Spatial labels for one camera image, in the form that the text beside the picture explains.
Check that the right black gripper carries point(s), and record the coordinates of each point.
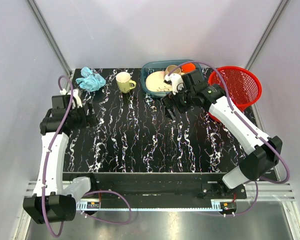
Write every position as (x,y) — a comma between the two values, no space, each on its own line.
(170,100)

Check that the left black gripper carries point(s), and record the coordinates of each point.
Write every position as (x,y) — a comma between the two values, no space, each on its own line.
(88,120)

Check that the light blue plastic trash bag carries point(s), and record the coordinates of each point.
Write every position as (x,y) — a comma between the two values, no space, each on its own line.
(90,80)

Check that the red mesh trash bin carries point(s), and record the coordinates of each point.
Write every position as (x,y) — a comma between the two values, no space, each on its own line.
(243,86)

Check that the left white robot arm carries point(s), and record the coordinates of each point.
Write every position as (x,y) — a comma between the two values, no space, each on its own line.
(50,198)

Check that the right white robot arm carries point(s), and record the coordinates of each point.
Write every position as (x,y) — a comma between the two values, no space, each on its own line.
(262,152)

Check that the cream floral plate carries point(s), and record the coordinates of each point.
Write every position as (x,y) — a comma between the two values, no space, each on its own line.
(155,82)

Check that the beige brown ceramic cup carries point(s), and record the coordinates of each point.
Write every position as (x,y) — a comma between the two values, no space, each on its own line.
(173,69)

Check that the orange plastic cup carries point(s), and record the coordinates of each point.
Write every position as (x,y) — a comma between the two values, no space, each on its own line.
(188,67)

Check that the teal plastic dish tub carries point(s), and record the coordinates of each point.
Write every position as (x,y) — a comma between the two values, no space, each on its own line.
(155,66)

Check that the yellow-green ceramic mug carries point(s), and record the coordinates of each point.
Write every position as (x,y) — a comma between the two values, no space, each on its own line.
(124,82)

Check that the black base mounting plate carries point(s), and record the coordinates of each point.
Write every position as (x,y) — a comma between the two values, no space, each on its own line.
(163,190)

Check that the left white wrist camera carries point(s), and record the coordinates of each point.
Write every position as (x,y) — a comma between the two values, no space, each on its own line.
(76,99)

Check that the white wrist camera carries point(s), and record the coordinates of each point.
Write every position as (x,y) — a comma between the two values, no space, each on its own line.
(176,81)
(76,99)

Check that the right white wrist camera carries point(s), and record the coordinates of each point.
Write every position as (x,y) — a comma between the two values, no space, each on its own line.
(176,81)

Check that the left aluminium frame post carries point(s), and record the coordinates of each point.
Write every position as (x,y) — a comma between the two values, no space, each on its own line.
(48,35)

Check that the aluminium frame post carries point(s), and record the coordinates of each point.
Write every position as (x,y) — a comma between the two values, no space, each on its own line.
(48,35)
(267,32)

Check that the aluminium front rail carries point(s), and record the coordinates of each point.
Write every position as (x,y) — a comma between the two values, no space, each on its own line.
(270,191)

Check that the right aluminium frame post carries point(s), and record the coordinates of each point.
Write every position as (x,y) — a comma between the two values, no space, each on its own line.
(267,32)

